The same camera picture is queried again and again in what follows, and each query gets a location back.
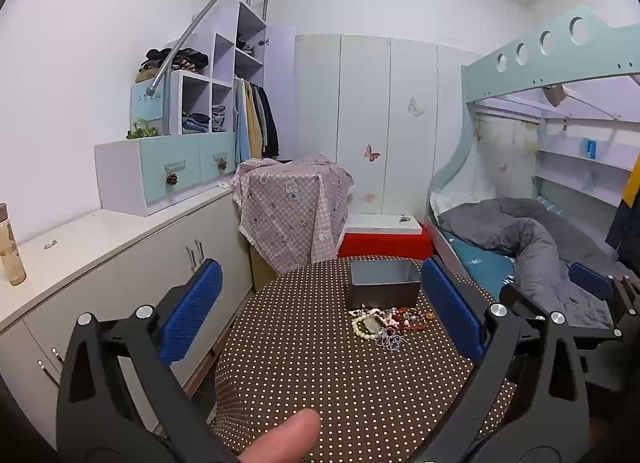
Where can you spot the grey duvet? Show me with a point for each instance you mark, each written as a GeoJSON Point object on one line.
{"type": "Point", "coordinates": [539, 241]}

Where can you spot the white wardrobe doors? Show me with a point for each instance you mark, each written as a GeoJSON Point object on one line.
{"type": "Point", "coordinates": [389, 111]}

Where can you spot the mint drawer shelf unit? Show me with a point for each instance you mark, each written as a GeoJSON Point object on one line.
{"type": "Point", "coordinates": [194, 116]}

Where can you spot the blue patterned bed sheet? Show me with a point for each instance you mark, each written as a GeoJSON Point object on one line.
{"type": "Point", "coordinates": [488, 269]}

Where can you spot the red storage box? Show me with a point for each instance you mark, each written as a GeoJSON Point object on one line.
{"type": "Point", "coordinates": [414, 246]}

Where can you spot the dark metal jewelry box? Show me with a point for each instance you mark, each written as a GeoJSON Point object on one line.
{"type": "Point", "coordinates": [383, 284]}

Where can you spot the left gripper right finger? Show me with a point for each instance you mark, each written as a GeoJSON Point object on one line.
{"type": "Point", "coordinates": [525, 399]}

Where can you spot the hanging clothes row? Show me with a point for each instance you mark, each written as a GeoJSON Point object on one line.
{"type": "Point", "coordinates": [256, 134]}

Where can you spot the clear drink bottle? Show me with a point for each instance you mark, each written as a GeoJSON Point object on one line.
{"type": "Point", "coordinates": [13, 267]}

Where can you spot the teal bunk bed frame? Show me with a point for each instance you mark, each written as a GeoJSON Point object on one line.
{"type": "Point", "coordinates": [552, 115]}

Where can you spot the beige low cabinet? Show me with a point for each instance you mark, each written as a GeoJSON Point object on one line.
{"type": "Point", "coordinates": [110, 264]}

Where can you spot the green plant decoration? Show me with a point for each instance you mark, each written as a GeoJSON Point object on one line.
{"type": "Point", "coordinates": [140, 129]}

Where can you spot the pink bear patterned cloth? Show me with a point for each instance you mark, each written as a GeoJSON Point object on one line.
{"type": "Point", "coordinates": [294, 214]}

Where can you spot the folded dark clothes pile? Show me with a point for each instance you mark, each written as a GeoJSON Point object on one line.
{"type": "Point", "coordinates": [185, 59]}

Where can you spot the navy yellow jacket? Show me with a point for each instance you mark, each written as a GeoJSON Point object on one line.
{"type": "Point", "coordinates": [624, 233]}

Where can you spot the metal stair handrail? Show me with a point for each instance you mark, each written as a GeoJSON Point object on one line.
{"type": "Point", "coordinates": [166, 66]}

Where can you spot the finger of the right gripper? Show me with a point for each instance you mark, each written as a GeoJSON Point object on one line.
{"type": "Point", "coordinates": [591, 281]}

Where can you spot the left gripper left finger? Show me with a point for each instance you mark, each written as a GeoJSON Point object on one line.
{"type": "Point", "coordinates": [118, 400]}

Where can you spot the person's left hand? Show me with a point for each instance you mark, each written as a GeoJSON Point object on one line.
{"type": "Point", "coordinates": [288, 442]}

